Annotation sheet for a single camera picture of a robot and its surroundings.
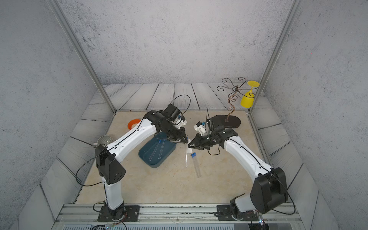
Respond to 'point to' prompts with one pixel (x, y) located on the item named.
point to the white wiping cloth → (189, 150)
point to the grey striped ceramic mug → (104, 140)
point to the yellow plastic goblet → (247, 100)
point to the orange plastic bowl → (132, 123)
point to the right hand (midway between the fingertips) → (189, 146)
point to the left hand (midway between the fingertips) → (189, 142)
